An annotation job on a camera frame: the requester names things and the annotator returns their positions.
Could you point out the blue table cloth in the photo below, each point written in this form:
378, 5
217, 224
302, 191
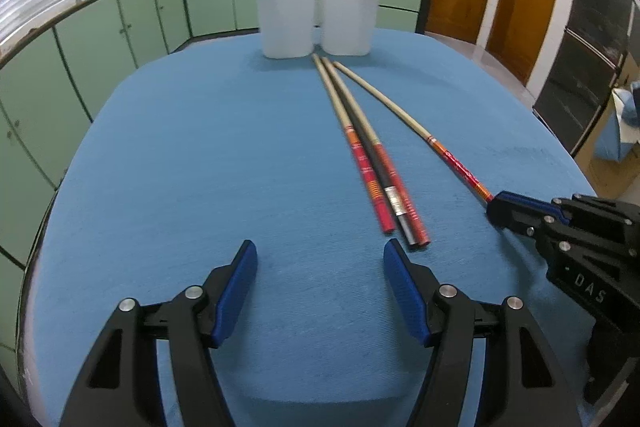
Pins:
175, 157

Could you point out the long green base cabinet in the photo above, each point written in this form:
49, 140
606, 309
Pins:
100, 37

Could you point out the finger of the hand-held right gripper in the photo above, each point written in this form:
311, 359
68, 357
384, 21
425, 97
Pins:
520, 217
600, 212

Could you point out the black cabinet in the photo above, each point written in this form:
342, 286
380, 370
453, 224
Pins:
580, 57

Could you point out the white two-compartment utensil holder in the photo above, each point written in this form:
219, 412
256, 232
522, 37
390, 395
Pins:
310, 7

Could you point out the black and silver chopstick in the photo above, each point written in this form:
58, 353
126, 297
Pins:
372, 159

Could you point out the blue plastic bag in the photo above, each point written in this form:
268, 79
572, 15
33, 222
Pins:
627, 117

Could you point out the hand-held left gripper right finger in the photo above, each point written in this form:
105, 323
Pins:
407, 292

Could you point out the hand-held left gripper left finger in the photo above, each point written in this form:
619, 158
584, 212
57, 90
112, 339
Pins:
235, 292

